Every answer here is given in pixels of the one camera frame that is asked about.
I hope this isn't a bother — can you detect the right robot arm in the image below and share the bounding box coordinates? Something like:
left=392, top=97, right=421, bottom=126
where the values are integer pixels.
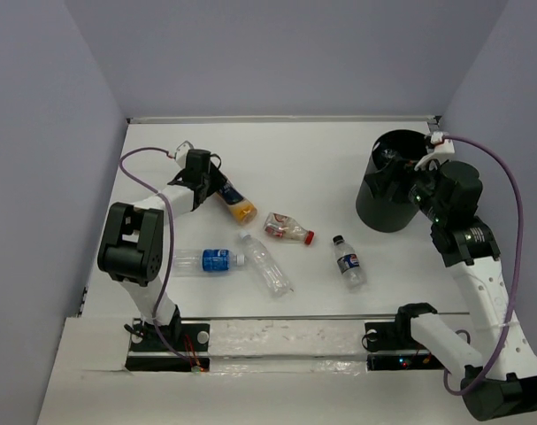
left=358, top=159, right=537, bottom=421

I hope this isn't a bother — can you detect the small pepsi bottle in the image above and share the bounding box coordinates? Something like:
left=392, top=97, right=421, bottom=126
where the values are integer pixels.
left=333, top=235, right=367, bottom=291

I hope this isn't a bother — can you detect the black cylindrical bin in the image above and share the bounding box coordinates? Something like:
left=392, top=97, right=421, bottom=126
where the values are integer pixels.
left=356, top=129, right=427, bottom=233

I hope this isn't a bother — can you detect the blue label water bottle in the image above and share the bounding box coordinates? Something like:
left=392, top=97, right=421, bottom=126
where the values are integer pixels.
left=173, top=249, right=246, bottom=277

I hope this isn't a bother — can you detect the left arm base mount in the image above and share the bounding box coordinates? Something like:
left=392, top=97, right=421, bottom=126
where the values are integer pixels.
left=123, top=319, right=211, bottom=373

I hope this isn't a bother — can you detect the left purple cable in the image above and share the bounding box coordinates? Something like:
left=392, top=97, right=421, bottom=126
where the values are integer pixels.
left=119, top=148, right=203, bottom=371

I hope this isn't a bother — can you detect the crushed clear bottle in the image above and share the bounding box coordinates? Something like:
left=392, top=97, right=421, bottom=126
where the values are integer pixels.
left=378, top=148, right=398, bottom=166

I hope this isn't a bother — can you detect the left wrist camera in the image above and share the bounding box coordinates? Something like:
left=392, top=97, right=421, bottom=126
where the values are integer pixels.
left=173, top=141, right=195, bottom=161

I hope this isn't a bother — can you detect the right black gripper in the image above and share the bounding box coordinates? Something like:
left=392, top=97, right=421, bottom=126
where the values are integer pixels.
left=364, top=155, right=449, bottom=222

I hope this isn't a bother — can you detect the orange juice bottle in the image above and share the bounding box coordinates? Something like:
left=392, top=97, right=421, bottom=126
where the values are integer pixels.
left=217, top=174, right=257, bottom=225

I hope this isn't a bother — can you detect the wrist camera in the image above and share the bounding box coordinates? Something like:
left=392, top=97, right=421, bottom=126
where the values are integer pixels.
left=414, top=131, right=455, bottom=171
left=173, top=141, right=195, bottom=161

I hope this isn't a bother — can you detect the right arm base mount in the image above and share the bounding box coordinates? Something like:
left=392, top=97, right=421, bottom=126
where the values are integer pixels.
left=361, top=321, right=443, bottom=372

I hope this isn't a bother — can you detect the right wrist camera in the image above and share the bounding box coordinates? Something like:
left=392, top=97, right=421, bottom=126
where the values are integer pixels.
left=414, top=131, right=455, bottom=171

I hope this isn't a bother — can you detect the red cap bottle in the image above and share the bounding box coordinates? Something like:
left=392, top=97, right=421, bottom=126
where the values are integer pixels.
left=263, top=212, right=315, bottom=245

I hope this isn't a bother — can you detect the clear unlabeled bottle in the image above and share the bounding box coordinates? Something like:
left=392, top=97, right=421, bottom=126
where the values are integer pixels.
left=238, top=230, right=294, bottom=298

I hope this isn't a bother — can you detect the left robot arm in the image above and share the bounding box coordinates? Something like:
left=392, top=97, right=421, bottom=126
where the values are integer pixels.
left=96, top=148, right=222, bottom=350

